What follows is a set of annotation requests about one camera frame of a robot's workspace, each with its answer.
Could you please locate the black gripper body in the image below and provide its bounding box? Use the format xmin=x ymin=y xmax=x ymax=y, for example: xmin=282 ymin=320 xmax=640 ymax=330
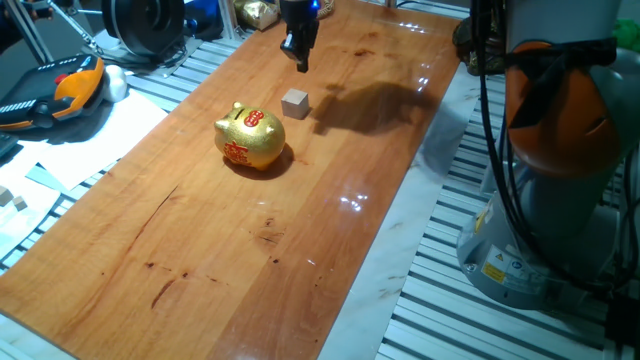
xmin=278 ymin=0 xmax=321 ymax=39

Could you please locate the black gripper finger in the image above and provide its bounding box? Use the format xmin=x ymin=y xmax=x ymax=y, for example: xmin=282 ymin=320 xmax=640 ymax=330
xmin=279 ymin=33 xmax=305 ymax=73
xmin=299 ymin=27 xmax=319 ymax=73

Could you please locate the pale wooden cube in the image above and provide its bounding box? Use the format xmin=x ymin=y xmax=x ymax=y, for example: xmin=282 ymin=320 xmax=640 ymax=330
xmin=280 ymin=88 xmax=310 ymax=121

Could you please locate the white rounded object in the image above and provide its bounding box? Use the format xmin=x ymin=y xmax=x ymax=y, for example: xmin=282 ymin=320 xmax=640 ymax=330
xmin=102 ymin=64 xmax=129 ymax=104

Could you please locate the gold foil bag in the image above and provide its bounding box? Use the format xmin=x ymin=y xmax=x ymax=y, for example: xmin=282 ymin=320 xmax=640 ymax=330
xmin=233 ymin=0 xmax=280 ymax=31

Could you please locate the blue bag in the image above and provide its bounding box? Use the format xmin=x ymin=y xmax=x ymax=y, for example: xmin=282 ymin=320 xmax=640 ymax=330
xmin=183 ymin=0 xmax=225 ymax=41

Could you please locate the golden piggy bank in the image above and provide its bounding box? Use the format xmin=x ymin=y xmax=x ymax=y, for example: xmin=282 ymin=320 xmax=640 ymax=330
xmin=213 ymin=101 xmax=287 ymax=172

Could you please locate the white marble slab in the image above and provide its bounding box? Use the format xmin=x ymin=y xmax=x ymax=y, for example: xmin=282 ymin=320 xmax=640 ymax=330
xmin=0 ymin=62 xmax=481 ymax=360

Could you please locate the white paper sheet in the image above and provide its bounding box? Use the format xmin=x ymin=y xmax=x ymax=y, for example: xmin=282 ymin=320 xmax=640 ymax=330
xmin=0 ymin=139 xmax=61 ymax=261
xmin=37 ymin=89 xmax=169 ymax=191

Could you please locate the glossy wooden board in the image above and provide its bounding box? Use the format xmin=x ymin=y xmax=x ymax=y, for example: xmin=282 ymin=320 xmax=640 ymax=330
xmin=0 ymin=0 xmax=461 ymax=360

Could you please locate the black and orange teach pendant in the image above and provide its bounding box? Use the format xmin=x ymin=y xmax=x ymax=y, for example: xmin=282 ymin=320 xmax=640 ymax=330
xmin=0 ymin=53 xmax=107 ymax=132

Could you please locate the grey metal bar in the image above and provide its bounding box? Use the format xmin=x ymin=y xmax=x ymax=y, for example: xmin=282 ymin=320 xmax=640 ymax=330
xmin=3 ymin=0 xmax=55 ymax=66

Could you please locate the black keyboard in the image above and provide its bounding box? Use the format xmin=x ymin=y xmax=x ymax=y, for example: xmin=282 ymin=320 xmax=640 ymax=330
xmin=0 ymin=130 xmax=20 ymax=159

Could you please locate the green cloth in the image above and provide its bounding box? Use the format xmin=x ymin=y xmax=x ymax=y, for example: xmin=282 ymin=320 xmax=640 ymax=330
xmin=613 ymin=18 xmax=640 ymax=51

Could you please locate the aluminium frame bar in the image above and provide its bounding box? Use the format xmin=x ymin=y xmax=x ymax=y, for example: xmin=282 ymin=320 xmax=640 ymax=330
xmin=219 ymin=0 xmax=242 ymax=40

